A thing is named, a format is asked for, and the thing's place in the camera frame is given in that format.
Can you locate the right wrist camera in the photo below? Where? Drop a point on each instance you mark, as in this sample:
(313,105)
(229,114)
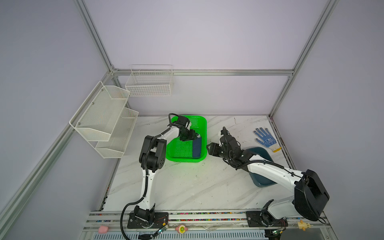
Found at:
(226,137)

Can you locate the yellow toy figure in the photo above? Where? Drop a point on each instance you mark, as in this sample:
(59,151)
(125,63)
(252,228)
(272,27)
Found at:
(303,225)

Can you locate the dark blue paper napkin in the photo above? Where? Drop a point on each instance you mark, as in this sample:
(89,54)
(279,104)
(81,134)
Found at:
(197,147)

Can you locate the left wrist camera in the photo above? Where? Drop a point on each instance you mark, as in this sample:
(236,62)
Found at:
(182,122)

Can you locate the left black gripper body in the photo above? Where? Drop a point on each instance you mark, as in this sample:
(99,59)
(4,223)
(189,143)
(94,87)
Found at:
(188,135)

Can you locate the pink green round toy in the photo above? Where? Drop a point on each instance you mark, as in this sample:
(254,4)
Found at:
(181,229)

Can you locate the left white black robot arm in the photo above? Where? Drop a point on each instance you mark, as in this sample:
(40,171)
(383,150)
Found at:
(152,159)

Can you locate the green plastic perforated basket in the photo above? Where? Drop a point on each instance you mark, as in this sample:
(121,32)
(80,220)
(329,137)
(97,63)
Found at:
(178,151)

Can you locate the white mesh two-tier shelf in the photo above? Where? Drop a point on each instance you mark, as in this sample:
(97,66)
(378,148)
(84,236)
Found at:
(105,121)

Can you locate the pink toy figure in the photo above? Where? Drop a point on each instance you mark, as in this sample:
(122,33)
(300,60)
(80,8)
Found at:
(103,229)

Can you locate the dark teal plastic tray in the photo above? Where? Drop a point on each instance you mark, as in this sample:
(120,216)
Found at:
(261,175)

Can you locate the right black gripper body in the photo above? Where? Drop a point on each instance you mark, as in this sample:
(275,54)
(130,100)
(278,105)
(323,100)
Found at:
(225,155)

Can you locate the white wire wall basket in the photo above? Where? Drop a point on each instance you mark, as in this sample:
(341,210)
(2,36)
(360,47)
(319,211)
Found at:
(150,81)

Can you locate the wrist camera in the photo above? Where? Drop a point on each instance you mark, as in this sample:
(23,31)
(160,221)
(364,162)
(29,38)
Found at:
(182,122)
(226,137)

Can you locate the blue white work glove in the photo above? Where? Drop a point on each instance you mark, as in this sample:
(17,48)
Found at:
(266,139)

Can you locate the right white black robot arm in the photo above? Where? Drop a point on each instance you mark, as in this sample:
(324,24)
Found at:
(307,194)

